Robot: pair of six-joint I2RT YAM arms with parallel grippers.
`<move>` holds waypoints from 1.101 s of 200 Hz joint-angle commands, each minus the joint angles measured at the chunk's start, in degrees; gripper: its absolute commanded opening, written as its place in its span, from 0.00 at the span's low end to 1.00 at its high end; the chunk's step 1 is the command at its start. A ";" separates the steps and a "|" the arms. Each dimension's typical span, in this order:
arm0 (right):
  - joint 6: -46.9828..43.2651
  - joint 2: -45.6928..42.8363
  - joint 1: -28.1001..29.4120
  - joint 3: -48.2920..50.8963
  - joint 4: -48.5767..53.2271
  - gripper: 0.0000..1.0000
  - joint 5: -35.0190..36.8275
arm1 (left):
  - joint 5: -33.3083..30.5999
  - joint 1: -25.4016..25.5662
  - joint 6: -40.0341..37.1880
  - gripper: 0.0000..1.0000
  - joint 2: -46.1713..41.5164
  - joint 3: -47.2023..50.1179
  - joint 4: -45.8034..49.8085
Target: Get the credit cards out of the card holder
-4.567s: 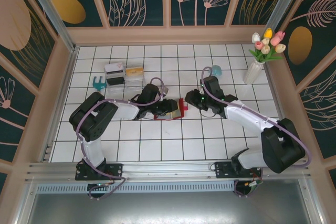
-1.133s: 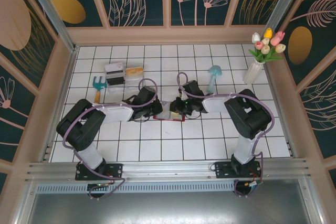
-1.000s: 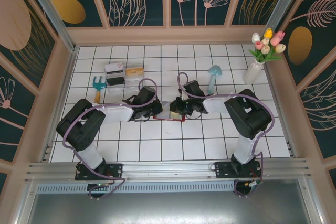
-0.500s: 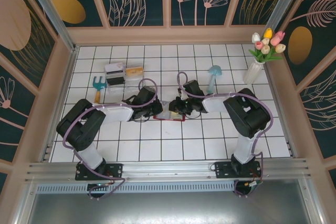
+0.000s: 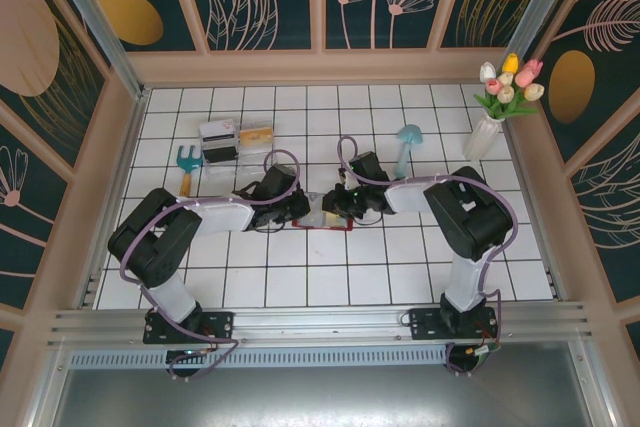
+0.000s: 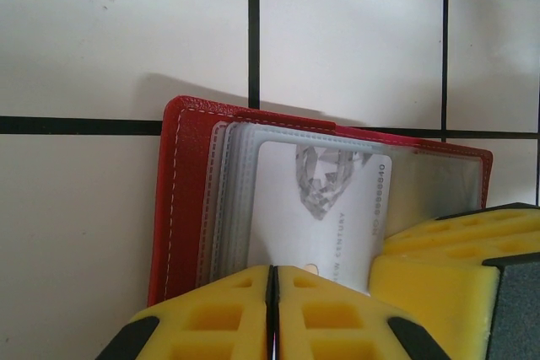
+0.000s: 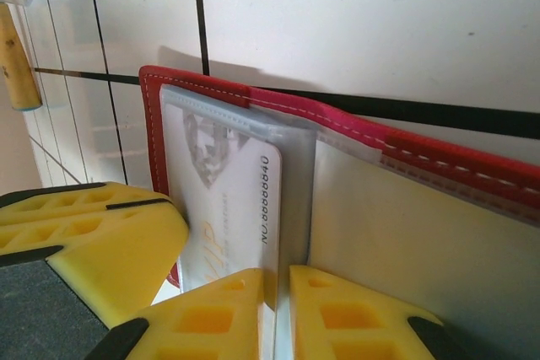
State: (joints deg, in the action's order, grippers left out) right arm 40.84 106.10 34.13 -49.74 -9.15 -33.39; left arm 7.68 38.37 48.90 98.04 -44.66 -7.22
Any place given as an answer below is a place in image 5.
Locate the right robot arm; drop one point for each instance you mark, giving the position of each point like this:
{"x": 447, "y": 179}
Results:
{"x": 470, "y": 217}

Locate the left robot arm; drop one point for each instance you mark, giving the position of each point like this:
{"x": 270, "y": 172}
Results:
{"x": 150, "y": 237}

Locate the black card box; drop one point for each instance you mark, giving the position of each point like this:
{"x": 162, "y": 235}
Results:
{"x": 221, "y": 152}

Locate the clear box with orange item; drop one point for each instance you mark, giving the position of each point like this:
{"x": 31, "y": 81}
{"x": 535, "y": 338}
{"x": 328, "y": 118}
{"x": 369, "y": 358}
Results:
{"x": 256, "y": 137}

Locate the teal mushroom toy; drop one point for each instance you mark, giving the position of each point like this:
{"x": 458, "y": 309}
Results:
{"x": 409, "y": 133}

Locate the white and black small box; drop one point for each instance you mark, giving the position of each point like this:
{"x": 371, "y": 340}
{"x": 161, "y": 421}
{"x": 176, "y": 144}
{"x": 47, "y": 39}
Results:
{"x": 218, "y": 130}

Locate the teal toy garden fork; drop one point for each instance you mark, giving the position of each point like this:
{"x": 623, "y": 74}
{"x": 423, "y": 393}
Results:
{"x": 189, "y": 159}

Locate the white ribbed vase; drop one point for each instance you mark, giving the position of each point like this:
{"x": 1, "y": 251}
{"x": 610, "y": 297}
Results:
{"x": 480, "y": 139}

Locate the artificial tulip bouquet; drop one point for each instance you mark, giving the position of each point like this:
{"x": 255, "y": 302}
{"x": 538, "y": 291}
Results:
{"x": 510, "y": 92}

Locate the small green circuit board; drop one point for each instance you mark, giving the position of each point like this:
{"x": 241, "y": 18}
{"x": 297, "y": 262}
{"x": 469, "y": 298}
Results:
{"x": 485, "y": 351}

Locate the aluminium mounting rail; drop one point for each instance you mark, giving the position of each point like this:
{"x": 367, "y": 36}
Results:
{"x": 320, "y": 319}

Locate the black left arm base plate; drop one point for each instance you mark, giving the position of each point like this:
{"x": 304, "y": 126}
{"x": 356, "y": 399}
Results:
{"x": 220, "y": 324}

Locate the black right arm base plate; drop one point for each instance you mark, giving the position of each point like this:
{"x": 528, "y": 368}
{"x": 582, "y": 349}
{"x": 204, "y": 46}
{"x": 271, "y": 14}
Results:
{"x": 425, "y": 324}

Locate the aluminium side rail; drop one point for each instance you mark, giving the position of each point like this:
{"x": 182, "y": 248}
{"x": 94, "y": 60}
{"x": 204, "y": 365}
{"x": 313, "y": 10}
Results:
{"x": 130, "y": 147}

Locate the aluminium corner post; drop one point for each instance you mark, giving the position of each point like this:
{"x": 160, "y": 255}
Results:
{"x": 107, "y": 42}
{"x": 532, "y": 7}

